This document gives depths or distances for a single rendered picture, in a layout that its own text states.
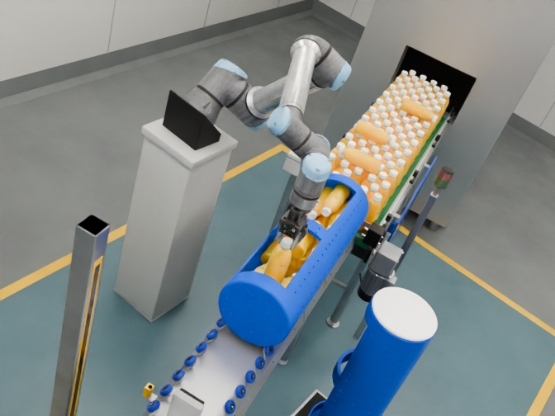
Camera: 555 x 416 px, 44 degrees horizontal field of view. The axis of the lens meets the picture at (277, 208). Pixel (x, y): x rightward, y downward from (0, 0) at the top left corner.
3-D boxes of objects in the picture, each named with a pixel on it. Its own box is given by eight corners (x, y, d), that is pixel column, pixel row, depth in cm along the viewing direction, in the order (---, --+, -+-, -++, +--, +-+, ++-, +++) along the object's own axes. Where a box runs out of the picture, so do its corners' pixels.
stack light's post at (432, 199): (352, 337, 400) (429, 194, 334) (354, 333, 403) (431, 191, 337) (358, 340, 400) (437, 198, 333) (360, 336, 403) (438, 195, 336)
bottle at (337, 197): (345, 200, 305) (330, 220, 291) (332, 191, 306) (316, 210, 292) (353, 189, 301) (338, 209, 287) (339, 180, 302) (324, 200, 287)
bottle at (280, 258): (260, 273, 248) (274, 237, 237) (278, 275, 250) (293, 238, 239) (263, 288, 243) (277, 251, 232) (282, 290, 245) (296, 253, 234)
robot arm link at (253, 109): (236, 88, 323) (335, 35, 261) (263, 112, 329) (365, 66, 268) (220, 111, 316) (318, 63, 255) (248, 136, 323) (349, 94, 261)
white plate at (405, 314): (437, 300, 285) (435, 301, 286) (374, 278, 284) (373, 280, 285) (438, 348, 263) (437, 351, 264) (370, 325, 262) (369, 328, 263)
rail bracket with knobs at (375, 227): (357, 242, 322) (364, 226, 316) (362, 234, 328) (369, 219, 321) (376, 252, 320) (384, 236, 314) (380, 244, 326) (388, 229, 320)
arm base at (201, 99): (174, 92, 303) (188, 75, 303) (189, 109, 321) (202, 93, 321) (204, 115, 296) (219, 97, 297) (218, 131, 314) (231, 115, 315)
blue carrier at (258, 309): (210, 322, 253) (225, 267, 236) (303, 210, 321) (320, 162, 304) (277, 360, 247) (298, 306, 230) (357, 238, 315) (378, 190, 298)
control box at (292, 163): (282, 168, 333) (287, 152, 326) (298, 152, 348) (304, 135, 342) (300, 178, 331) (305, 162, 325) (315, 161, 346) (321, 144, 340)
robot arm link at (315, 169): (334, 156, 214) (333, 174, 207) (321, 186, 222) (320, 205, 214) (305, 147, 214) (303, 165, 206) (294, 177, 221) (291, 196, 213)
